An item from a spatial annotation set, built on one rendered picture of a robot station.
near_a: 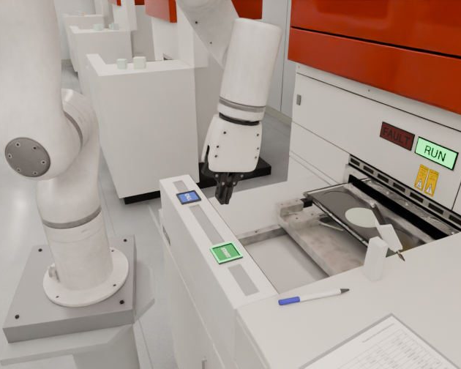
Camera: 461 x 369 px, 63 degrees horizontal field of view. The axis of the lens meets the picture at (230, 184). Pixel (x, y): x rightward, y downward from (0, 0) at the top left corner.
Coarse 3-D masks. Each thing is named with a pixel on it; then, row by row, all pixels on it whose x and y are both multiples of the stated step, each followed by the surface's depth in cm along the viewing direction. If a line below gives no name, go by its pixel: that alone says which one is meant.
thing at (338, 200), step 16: (320, 192) 117; (336, 192) 117; (352, 192) 117; (368, 192) 117; (336, 208) 109; (352, 208) 109; (368, 208) 109; (384, 208) 109; (400, 208) 109; (352, 224) 102; (400, 224) 102; (416, 224) 102; (368, 240) 95; (400, 240) 96; (416, 240) 95; (432, 240) 95
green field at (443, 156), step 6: (420, 138) 98; (420, 144) 98; (426, 144) 96; (432, 144) 95; (420, 150) 98; (426, 150) 97; (432, 150) 95; (438, 150) 93; (444, 150) 92; (426, 156) 97; (432, 156) 95; (438, 156) 94; (444, 156) 92; (450, 156) 91; (438, 162) 94; (444, 162) 93; (450, 162) 91
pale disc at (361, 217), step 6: (348, 210) 108; (354, 210) 108; (360, 210) 108; (366, 210) 108; (348, 216) 105; (354, 216) 105; (360, 216) 105; (366, 216) 105; (372, 216) 105; (354, 222) 103; (360, 222) 103; (366, 222) 103; (372, 222) 103
